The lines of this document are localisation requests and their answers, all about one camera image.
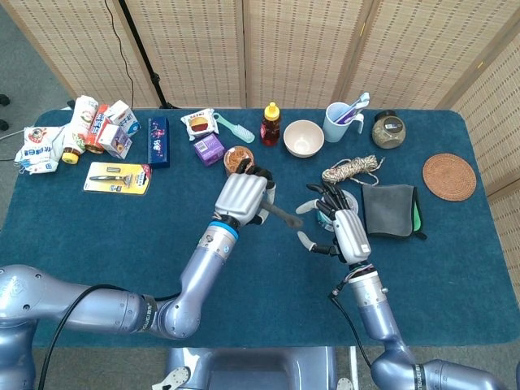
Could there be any dark blue rectangular box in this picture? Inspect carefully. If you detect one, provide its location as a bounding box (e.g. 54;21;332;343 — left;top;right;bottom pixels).
147;116;171;170

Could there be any bamboo folding screen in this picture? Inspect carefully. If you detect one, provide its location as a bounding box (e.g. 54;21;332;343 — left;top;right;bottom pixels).
0;0;520;253

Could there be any white snack packet burger picture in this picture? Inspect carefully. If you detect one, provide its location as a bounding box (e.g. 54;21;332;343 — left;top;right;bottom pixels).
180;107;220;142

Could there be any white and blue milk carton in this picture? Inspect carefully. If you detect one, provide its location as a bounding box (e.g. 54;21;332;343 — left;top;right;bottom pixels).
106;99;142;137

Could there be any honey bottle with yellow cap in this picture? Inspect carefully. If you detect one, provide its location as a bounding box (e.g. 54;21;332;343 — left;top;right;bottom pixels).
259;102;282;147

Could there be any large white metal bracket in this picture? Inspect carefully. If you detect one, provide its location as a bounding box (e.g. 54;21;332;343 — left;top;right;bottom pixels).
152;365;192;390

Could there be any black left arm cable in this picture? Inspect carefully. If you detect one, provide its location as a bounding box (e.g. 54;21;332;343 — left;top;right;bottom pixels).
37;284;182;390

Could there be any clear jar of rubber bands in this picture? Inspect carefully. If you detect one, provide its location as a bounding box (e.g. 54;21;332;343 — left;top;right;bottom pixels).
223;145;255;178

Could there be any mint green scrubbing brush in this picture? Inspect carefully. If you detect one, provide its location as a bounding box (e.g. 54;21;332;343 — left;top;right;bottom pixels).
212;113;256;145

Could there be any razor in yellow blister pack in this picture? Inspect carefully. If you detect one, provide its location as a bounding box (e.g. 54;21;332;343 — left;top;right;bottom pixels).
83;161;153;197

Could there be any clear tub of binder clips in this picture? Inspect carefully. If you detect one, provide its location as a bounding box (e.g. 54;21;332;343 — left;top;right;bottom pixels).
316;188;360;233

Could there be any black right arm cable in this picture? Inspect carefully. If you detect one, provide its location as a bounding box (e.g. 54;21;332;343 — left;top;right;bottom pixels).
331;282;373;369

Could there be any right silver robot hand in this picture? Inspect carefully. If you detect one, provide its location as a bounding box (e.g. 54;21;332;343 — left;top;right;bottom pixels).
295;180;373;265

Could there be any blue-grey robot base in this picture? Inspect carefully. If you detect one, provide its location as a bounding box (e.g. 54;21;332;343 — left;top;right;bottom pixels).
164;345;338;390

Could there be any blue felt table cover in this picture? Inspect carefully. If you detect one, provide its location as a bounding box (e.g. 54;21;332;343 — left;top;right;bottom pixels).
0;108;511;349

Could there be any round woven brown coaster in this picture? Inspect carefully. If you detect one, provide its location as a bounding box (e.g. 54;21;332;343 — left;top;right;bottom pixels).
422;153;478;202

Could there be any purple toothbrush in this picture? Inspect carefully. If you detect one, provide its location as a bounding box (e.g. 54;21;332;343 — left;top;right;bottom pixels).
333;106;358;124

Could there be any grey cloth with green edge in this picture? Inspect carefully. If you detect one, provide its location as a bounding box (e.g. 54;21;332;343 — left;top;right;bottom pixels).
361;183;428;241

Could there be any small purple box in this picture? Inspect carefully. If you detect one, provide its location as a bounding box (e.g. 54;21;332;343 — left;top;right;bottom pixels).
193;132;226;167

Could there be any white bag with blue print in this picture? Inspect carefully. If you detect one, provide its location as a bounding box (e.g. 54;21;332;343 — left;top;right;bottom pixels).
14;125;66;176

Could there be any black tripod stand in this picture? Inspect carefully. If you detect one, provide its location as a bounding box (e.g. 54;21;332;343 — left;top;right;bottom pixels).
117;0;180;110

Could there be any beige bowl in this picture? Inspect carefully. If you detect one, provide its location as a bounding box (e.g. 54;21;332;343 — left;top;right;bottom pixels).
283;119;325;158

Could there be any white metal table leg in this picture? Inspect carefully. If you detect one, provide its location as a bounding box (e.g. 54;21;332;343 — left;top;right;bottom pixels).
348;345;360;390

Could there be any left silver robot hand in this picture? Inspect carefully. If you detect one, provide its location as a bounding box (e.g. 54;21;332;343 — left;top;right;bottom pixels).
212;158;275;227

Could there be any light blue mug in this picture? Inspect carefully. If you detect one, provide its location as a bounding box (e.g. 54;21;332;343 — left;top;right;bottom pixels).
323;102;366;144

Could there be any white bottle with yellow cap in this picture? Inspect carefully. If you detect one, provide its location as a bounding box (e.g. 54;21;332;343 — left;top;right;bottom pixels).
60;94;100;165

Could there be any thin black hanging cable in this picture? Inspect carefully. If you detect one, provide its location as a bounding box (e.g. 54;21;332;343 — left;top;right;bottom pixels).
103;0;136;107

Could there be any white and purple carton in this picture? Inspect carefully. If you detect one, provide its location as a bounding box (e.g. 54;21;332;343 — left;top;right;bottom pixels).
98;123;133;160

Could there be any bundle of speckled rope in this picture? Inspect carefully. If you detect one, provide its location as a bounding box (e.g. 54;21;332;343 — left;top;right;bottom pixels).
321;154;385;237

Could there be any glass jar with black lid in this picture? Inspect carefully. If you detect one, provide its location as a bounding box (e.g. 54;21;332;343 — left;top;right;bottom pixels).
371;109;407;150

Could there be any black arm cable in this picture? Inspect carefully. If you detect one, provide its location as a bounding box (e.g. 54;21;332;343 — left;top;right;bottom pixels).
37;284;182;390
331;282;373;369

